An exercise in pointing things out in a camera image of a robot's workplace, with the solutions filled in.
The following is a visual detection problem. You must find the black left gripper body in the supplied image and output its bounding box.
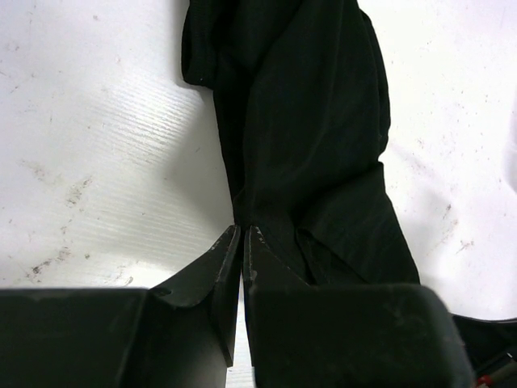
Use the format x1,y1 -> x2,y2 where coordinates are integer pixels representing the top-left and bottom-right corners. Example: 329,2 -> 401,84
452,314 -> 516,387

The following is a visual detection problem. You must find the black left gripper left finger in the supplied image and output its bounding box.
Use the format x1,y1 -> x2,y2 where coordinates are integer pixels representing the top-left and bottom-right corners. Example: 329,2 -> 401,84
1,226 -> 241,387

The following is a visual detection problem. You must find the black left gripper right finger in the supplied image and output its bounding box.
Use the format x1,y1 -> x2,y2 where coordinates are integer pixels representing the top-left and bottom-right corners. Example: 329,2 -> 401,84
242,227 -> 475,387

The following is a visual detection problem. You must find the black tank top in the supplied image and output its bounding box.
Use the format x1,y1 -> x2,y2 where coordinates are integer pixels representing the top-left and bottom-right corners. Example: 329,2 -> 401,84
181,1 -> 419,285

